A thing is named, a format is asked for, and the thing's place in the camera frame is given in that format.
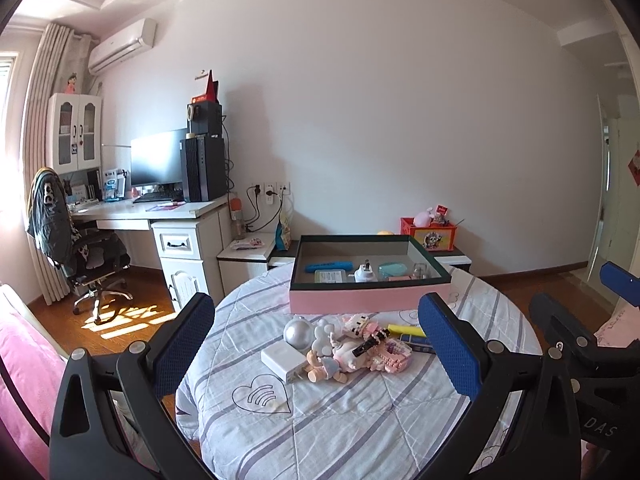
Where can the pink flat packet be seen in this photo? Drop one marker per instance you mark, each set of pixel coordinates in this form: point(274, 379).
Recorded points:
point(248, 244)

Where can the black office chair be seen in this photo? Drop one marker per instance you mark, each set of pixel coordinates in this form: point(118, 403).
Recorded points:
point(95, 260)

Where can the white glass-door cabinet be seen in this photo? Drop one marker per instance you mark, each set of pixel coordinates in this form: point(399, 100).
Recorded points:
point(75, 132)

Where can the yellow highlighter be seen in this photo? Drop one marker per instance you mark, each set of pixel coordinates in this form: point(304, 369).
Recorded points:
point(405, 330)

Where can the rose gold box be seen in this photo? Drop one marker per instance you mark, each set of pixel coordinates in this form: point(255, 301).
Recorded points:
point(397, 278)

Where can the black flowered hair comb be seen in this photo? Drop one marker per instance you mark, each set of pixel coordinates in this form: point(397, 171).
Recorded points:
point(367, 345)

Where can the clear labelled plastic box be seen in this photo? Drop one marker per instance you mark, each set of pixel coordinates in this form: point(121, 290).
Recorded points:
point(330, 276)

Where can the red card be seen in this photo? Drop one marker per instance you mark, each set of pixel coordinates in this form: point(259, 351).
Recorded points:
point(442, 211)

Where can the blue bar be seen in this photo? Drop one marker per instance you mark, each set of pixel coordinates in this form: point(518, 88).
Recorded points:
point(327, 266)

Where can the white cartoon figurine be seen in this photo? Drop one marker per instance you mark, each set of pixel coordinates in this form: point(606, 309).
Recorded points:
point(327, 332)

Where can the black keyboard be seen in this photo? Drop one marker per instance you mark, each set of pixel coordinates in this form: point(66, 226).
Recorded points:
point(152, 196)

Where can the blue box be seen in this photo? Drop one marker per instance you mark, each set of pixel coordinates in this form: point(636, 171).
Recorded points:
point(112, 185)

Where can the small doll figurine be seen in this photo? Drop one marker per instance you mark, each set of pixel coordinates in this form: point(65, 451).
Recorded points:
point(322, 367)

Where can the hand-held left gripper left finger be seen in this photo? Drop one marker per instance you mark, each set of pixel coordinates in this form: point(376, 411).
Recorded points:
point(182, 345)

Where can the blue snack bag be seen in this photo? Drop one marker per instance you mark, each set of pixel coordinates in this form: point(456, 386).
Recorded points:
point(283, 232)

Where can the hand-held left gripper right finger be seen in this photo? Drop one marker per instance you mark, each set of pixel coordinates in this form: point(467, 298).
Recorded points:
point(450, 345)

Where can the white wall outlets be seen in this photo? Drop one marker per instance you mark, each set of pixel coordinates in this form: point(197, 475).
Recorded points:
point(262, 189)

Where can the white desk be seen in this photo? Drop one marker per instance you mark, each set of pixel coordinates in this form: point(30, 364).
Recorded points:
point(140, 211)

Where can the pink doll figure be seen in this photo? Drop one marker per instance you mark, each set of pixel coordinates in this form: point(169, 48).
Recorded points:
point(71, 82)

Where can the window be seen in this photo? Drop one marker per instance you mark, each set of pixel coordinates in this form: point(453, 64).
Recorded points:
point(5, 80)

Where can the pink blanket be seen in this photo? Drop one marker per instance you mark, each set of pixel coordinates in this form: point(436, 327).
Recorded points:
point(30, 370)

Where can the black speaker box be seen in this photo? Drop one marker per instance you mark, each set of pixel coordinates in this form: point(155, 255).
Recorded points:
point(204, 117)

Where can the white door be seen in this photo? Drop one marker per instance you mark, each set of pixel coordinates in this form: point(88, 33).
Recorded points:
point(600, 240)

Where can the white air conditioner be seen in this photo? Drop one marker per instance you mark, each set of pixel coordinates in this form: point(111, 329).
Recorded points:
point(122, 45)

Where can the white charger block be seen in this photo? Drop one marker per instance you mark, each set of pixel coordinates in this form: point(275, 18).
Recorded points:
point(282, 360)

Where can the clear plastic cube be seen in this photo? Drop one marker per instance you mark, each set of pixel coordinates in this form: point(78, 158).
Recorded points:
point(421, 270)

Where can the pink shallow storage box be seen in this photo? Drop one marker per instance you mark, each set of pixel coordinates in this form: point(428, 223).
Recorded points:
point(360, 301)

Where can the pink block toy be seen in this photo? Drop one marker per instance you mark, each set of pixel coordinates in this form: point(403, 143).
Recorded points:
point(392, 356)

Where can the silver ball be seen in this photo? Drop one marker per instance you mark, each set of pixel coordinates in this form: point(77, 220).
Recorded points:
point(297, 332)

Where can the pink plush toy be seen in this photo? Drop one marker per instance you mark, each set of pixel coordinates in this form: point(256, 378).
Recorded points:
point(422, 217)

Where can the white pink block cat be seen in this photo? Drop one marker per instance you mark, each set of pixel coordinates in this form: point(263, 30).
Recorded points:
point(359, 325)

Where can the pink printed bedding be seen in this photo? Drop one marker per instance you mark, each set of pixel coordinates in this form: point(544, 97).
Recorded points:
point(620, 325)

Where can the white desk drawer unit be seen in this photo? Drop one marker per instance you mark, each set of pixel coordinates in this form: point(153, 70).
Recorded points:
point(182, 260)

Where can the black computer monitor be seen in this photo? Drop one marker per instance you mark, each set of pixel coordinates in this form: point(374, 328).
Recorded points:
point(157, 157)

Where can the teal case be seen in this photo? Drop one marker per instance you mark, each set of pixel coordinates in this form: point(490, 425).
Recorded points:
point(392, 270)

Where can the black computer tower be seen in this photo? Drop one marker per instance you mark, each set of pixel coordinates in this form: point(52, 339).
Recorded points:
point(202, 167)

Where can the red pennant box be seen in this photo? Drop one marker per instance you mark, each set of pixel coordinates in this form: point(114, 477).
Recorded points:
point(207, 87)

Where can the orange-capped bottle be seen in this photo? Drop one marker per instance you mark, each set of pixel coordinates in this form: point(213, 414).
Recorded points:
point(237, 217)

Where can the dark blue item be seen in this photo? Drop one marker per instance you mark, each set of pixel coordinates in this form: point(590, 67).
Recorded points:
point(417, 344)

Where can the red storage crate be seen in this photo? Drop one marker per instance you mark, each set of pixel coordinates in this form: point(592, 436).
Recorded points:
point(430, 236)

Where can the black white low cabinet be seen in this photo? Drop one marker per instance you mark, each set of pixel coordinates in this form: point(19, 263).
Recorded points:
point(245, 254)

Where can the dark jacket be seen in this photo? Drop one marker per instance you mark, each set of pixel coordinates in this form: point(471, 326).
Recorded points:
point(47, 210)

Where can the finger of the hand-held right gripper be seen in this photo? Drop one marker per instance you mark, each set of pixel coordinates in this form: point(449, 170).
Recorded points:
point(620, 282)
point(560, 320)

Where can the beige curtain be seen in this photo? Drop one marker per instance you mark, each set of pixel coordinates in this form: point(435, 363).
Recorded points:
point(45, 110)

